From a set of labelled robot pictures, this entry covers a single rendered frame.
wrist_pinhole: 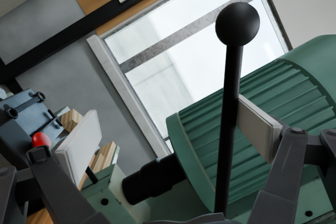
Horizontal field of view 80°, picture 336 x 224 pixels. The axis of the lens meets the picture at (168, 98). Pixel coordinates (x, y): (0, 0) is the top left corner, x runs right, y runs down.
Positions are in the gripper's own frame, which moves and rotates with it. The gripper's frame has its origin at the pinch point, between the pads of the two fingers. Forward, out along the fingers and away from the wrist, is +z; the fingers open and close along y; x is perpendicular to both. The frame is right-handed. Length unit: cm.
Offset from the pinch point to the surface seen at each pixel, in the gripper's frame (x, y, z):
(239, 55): 5.4, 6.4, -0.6
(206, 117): -5.2, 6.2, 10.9
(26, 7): 35, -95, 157
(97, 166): -24.4, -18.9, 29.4
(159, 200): -26.9, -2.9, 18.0
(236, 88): 2.6, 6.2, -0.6
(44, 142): -5.8, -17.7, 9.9
